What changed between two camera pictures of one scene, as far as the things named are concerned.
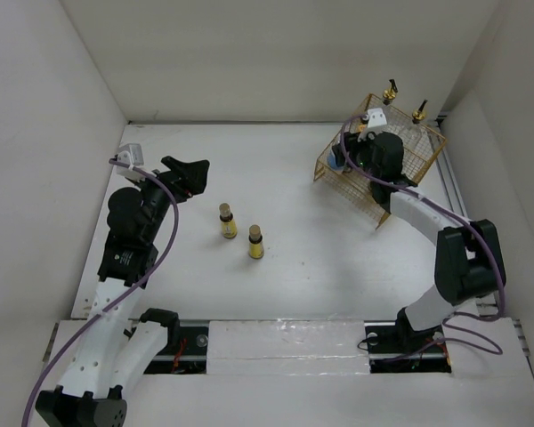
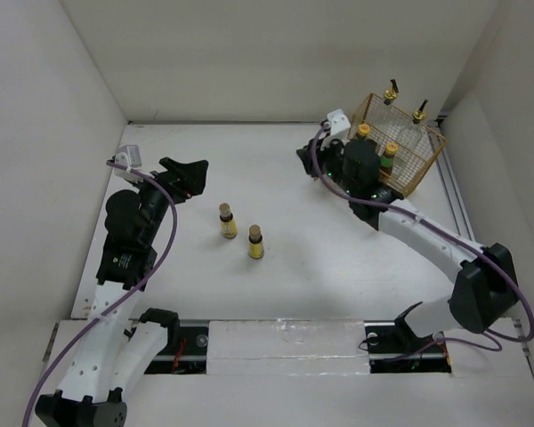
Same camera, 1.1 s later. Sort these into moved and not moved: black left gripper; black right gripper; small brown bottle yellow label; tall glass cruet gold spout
Moved: black right gripper
Not moved: small brown bottle yellow label; tall glass cruet gold spout; black left gripper
